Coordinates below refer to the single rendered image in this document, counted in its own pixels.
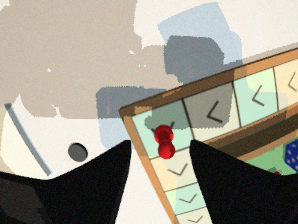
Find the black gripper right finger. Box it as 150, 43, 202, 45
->
189, 140, 298, 224

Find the red pawn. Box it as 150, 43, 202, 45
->
154, 125, 176, 159

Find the blue die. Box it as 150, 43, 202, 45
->
285, 140, 298, 173

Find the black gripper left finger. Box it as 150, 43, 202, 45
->
0, 140, 132, 224

